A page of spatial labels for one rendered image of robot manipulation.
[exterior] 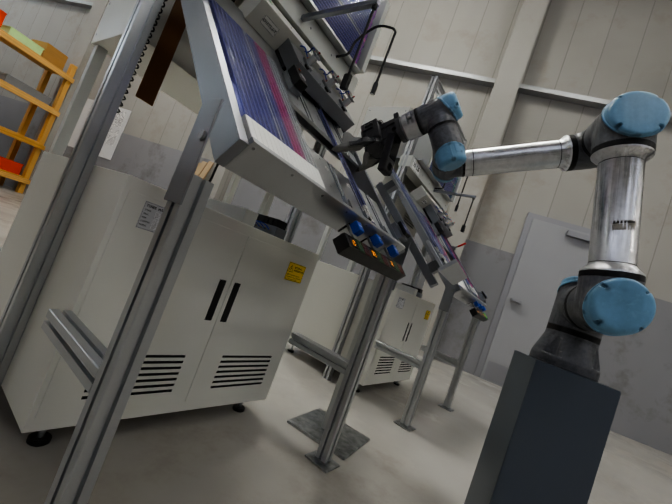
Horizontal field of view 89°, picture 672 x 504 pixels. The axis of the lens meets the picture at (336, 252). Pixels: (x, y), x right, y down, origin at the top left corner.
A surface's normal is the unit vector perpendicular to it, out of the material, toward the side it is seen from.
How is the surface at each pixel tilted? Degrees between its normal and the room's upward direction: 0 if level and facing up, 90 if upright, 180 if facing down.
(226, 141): 90
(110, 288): 90
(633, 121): 82
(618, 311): 97
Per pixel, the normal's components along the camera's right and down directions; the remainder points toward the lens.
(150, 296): 0.77, 0.25
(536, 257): -0.22, -0.14
